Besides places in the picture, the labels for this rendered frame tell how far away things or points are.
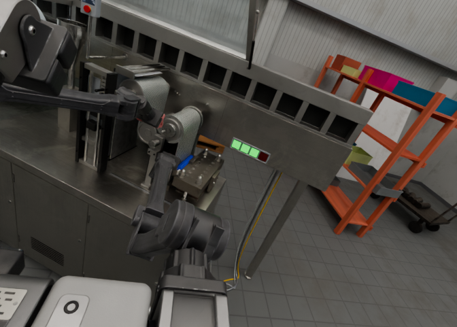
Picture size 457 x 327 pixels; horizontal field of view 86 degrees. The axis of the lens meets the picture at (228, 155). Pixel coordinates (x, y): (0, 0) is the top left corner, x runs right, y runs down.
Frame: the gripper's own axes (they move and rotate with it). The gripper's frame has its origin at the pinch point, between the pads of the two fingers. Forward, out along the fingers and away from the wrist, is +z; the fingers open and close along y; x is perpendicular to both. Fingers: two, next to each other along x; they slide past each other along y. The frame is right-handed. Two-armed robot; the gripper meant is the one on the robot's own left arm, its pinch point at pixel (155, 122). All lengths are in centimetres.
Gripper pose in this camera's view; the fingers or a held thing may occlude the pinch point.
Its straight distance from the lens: 114.4
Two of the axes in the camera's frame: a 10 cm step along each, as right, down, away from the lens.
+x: 4.2, -8.8, 2.2
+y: 9.1, 4.0, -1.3
